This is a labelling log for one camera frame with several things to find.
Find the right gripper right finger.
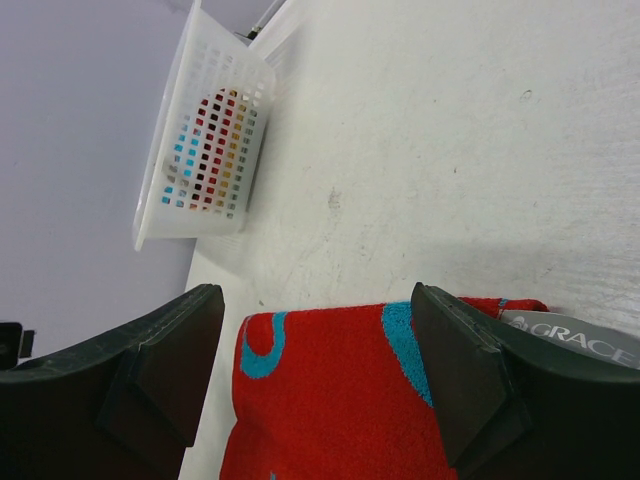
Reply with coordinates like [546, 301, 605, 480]
[411, 284, 639, 479]

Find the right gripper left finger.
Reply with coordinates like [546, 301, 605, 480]
[1, 284, 224, 479]

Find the red blue tiger towel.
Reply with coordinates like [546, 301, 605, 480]
[218, 296, 551, 480]

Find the white perforated plastic basket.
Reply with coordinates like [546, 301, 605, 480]
[133, 2, 276, 249]

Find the folded blue red towel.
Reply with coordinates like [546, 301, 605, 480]
[160, 88, 257, 219]

